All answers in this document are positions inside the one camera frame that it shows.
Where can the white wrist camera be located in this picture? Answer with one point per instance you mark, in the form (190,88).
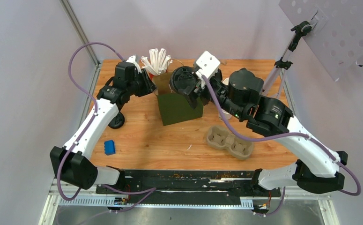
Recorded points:
(206,65)
(134,59)

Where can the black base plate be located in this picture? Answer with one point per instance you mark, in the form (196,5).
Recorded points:
(187,187)

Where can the grey perforated panel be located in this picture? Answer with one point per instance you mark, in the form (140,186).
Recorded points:
(337,37)

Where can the blue toy brick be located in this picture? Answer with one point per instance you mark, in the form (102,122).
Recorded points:
(109,147)

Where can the grey tripod stand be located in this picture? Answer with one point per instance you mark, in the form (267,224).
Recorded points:
(299,31)

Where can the stack of black lids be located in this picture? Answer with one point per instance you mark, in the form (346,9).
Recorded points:
(117,122)

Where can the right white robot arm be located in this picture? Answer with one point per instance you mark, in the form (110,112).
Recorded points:
(317,170)

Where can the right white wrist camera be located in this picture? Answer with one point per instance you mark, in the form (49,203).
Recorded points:
(206,65)

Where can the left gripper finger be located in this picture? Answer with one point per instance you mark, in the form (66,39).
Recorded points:
(147,79)
(150,89)

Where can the brown cardboard cup carrier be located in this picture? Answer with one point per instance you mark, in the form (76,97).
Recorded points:
(220,138)

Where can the white wrapped straws bundle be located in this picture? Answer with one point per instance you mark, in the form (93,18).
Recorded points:
(157,62)

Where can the stack of white paper cups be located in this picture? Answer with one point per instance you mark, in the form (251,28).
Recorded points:
(226,114)

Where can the red cup holder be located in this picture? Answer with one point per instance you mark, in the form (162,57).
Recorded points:
(152,76)

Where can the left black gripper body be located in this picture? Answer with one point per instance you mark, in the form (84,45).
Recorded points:
(135,86)

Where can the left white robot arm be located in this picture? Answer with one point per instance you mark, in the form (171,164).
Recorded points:
(71,162)

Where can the green paper bag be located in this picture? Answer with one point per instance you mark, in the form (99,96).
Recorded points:
(173,107)

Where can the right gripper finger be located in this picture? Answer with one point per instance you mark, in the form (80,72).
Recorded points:
(194,88)
(192,98)

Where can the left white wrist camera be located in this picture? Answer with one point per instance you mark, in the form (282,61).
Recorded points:
(134,59)

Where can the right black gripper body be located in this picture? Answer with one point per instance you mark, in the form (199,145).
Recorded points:
(219,88)

